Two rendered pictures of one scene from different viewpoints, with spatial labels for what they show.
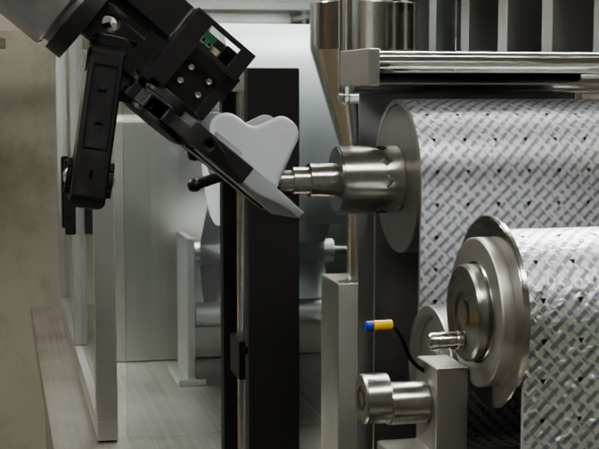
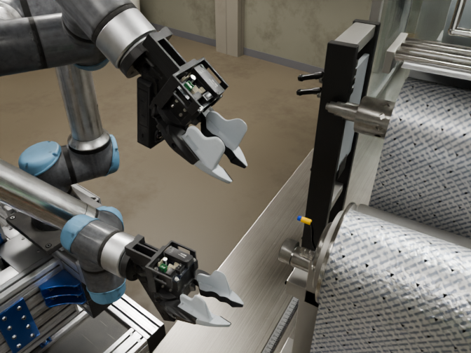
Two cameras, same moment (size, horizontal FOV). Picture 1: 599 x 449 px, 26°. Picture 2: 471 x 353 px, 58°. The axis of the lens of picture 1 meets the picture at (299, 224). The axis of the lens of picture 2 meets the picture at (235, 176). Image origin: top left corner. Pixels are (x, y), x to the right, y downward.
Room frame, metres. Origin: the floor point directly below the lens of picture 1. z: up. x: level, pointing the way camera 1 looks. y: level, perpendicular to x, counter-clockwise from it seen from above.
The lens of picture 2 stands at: (0.59, -0.32, 1.68)
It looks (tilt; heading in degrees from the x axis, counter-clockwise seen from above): 36 degrees down; 43
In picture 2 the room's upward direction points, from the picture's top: straight up
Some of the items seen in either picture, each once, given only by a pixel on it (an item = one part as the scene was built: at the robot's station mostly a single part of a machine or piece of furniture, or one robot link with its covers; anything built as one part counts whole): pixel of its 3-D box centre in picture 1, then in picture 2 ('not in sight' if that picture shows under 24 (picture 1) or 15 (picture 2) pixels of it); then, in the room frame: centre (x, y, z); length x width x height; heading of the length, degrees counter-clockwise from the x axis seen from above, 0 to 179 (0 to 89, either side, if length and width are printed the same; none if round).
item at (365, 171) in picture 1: (365, 179); (376, 118); (1.22, -0.06, 1.33); 0.06 x 0.06 x 0.06; 13
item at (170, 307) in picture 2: not in sight; (180, 304); (0.85, 0.05, 1.09); 0.09 x 0.05 x 0.02; 94
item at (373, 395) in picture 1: (373, 398); (289, 251); (1.00, -0.06, 1.18); 0.04 x 0.02 x 0.04; 13
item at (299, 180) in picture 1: (304, 180); (343, 109); (1.21, 0.00, 1.33); 0.06 x 0.03 x 0.03; 103
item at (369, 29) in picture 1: (363, 27); not in sight; (1.71, -0.08, 1.50); 0.14 x 0.14 x 0.06
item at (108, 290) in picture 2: not in sight; (104, 269); (0.84, 0.28, 1.01); 0.11 x 0.08 x 0.11; 55
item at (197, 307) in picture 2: not in sight; (202, 307); (0.86, 0.00, 1.11); 0.09 x 0.03 x 0.06; 94
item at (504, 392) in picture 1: (489, 311); (336, 252); (0.99, -0.15, 1.25); 0.15 x 0.01 x 0.15; 13
